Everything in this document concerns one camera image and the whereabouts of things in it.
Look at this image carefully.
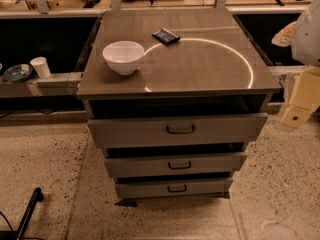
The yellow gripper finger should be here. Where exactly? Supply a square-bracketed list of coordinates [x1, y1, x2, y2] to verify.
[271, 22, 296, 47]
[280, 66, 320, 129]

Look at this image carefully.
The white paper cup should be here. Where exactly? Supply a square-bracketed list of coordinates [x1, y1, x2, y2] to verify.
[30, 57, 51, 78]

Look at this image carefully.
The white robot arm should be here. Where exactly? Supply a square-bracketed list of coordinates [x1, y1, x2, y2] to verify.
[272, 0, 320, 130]

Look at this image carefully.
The grey drawer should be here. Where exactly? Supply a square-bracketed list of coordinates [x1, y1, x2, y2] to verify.
[105, 152, 248, 178]
[115, 178, 233, 199]
[88, 113, 267, 148]

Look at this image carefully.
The dark plate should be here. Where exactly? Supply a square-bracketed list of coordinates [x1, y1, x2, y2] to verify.
[3, 64, 33, 83]

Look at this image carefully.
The grey bottom drawer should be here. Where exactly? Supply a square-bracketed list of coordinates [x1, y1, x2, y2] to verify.
[115, 178, 233, 199]

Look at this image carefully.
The grey drawer cabinet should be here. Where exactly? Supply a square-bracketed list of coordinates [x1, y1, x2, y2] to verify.
[76, 6, 284, 208]

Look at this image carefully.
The black stand leg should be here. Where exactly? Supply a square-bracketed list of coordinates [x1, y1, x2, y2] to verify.
[0, 188, 44, 240]

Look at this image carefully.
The white bowl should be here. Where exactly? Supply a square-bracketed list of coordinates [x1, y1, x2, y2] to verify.
[102, 41, 144, 75]

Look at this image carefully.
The low grey shelf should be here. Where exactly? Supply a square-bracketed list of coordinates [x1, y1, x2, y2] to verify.
[0, 72, 83, 98]

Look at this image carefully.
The dark blue snack packet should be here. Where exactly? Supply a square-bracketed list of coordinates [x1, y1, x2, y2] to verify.
[152, 28, 180, 45]

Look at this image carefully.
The grey middle drawer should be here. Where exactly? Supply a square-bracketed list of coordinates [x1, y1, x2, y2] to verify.
[105, 152, 248, 178]

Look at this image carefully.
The grey top drawer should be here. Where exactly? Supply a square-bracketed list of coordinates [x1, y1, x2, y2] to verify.
[88, 113, 267, 148]

